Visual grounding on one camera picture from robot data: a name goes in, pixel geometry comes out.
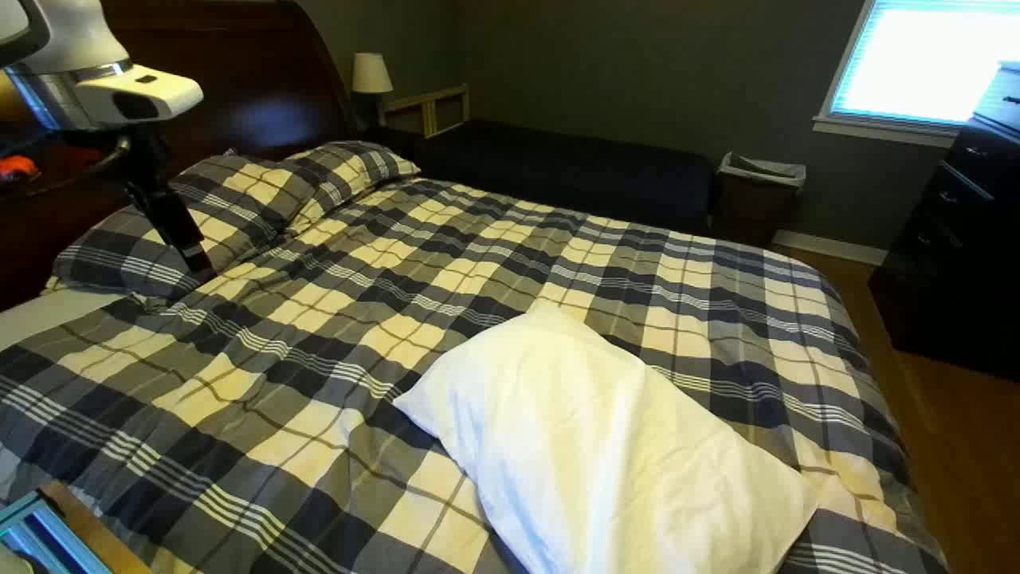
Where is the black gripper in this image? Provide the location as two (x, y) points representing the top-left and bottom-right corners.
(112, 129), (216, 275)

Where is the white pillow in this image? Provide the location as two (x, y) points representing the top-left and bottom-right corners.
(389, 304), (826, 574)

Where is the grey bed sheet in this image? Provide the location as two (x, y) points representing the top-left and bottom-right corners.
(0, 288), (123, 353)

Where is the plaid bed comforter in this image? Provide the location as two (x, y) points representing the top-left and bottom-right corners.
(0, 173), (948, 574)

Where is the small table lamp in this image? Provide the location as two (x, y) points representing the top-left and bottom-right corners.
(347, 49), (399, 133)

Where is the wooden board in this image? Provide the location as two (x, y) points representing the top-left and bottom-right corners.
(42, 478), (153, 574)

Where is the dark low sofa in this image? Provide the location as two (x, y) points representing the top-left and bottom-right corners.
(410, 119), (717, 237)

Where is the brown wooden side table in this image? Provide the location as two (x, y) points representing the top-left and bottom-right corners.
(708, 150), (808, 249)

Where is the grey folded cloth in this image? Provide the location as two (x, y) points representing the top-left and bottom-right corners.
(720, 150), (808, 184)

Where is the bright window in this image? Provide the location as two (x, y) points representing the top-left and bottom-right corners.
(812, 0), (1020, 150)

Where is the black chest of drawers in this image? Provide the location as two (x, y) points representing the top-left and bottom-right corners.
(862, 61), (1020, 383)

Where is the teal metal frame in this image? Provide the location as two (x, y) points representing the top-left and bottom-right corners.
(0, 489), (108, 574)

